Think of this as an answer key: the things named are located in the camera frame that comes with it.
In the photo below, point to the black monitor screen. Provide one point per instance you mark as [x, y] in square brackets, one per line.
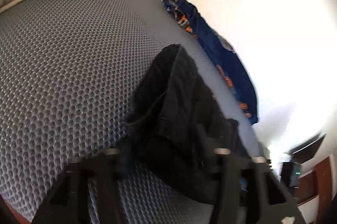
[307, 149]

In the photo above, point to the grey mesh mattress cover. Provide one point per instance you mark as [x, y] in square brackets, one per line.
[68, 71]

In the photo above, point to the blue patterned fleece blanket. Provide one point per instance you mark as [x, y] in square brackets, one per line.
[220, 52]

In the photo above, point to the black denim pants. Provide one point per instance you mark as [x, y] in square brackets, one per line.
[175, 126]

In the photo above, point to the brown wooden door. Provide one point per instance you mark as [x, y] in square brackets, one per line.
[316, 194]

